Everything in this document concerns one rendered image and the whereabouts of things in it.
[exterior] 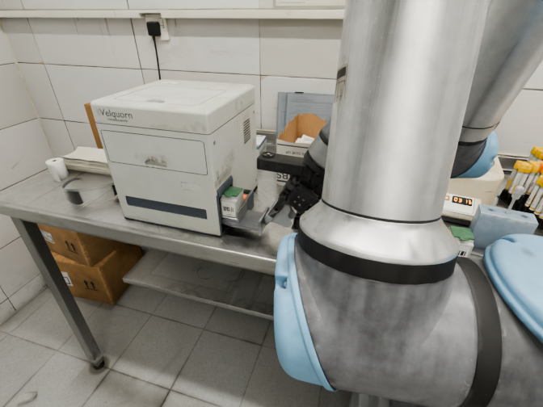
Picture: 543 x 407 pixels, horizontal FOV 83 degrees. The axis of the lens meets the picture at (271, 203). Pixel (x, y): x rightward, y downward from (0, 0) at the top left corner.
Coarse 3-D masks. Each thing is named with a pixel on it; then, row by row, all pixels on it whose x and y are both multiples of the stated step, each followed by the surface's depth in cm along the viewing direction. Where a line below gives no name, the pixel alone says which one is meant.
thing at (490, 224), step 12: (480, 204) 67; (480, 216) 65; (492, 216) 64; (504, 216) 63; (516, 216) 63; (528, 216) 63; (480, 228) 66; (492, 228) 65; (504, 228) 64; (516, 228) 63; (528, 228) 62; (480, 240) 67; (492, 240) 66; (480, 252) 67
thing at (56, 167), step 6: (48, 162) 96; (54, 162) 96; (60, 162) 97; (48, 168) 96; (54, 168) 95; (60, 168) 97; (54, 174) 96; (60, 174) 98; (66, 174) 100; (54, 180) 98; (60, 180) 97
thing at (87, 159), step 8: (80, 152) 109; (88, 152) 109; (96, 152) 108; (64, 160) 104; (72, 160) 103; (80, 160) 102; (88, 160) 101; (96, 160) 103; (104, 160) 103; (72, 168) 104; (80, 168) 103; (88, 168) 103; (96, 168) 101; (104, 168) 100
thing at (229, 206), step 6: (222, 198) 70; (228, 198) 70; (234, 198) 70; (240, 198) 71; (222, 204) 70; (228, 204) 70; (234, 204) 69; (240, 204) 72; (222, 210) 71; (228, 210) 71; (234, 210) 70; (228, 216) 72; (234, 216) 71
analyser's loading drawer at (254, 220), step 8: (240, 208) 71; (224, 216) 72; (240, 216) 72; (248, 216) 74; (256, 216) 74; (224, 224) 73; (232, 224) 71; (240, 224) 71; (248, 224) 71; (256, 224) 71; (264, 224) 72
